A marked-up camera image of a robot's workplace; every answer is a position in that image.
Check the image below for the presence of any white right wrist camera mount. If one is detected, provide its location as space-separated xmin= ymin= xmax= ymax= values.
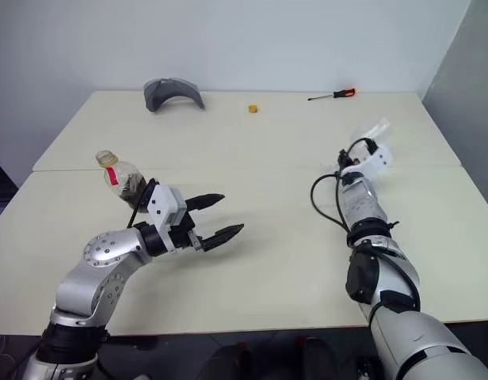
xmin=341 ymin=137 xmax=396 ymax=184

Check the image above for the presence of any orange black handled screwdriver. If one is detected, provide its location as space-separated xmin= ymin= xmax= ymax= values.
xmin=307 ymin=87 xmax=358 ymax=102

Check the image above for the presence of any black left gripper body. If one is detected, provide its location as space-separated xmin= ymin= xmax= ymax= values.
xmin=168 ymin=215 xmax=206 ymax=252

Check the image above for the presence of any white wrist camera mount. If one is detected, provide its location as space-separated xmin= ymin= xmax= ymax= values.
xmin=146 ymin=184 xmax=189 ymax=253
xmin=341 ymin=137 xmax=396 ymax=184

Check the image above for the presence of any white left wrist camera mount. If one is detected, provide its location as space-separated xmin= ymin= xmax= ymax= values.
xmin=146 ymin=184 xmax=189 ymax=253

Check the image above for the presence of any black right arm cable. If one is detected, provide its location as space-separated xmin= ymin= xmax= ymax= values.
xmin=311 ymin=137 xmax=402 ymax=262

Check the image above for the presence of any thin white floor cable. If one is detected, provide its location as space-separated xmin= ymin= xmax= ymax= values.
xmin=0 ymin=335 xmax=31 ymax=380

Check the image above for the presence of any bottle with dark contents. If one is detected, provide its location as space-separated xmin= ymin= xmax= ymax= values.
xmin=94 ymin=150 xmax=151 ymax=210

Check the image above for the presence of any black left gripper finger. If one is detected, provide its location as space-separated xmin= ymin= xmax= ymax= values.
xmin=201 ymin=222 xmax=246 ymax=253
xmin=186 ymin=192 xmax=227 ymax=212

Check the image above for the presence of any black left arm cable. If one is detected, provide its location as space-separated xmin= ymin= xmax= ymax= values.
xmin=126 ymin=178 xmax=158 ymax=230

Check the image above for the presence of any grey curved visor piece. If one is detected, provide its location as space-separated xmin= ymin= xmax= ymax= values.
xmin=143 ymin=78 xmax=206 ymax=113

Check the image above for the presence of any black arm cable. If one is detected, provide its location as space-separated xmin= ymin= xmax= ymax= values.
xmin=126 ymin=178 xmax=158 ymax=230
xmin=311 ymin=137 xmax=402 ymax=262

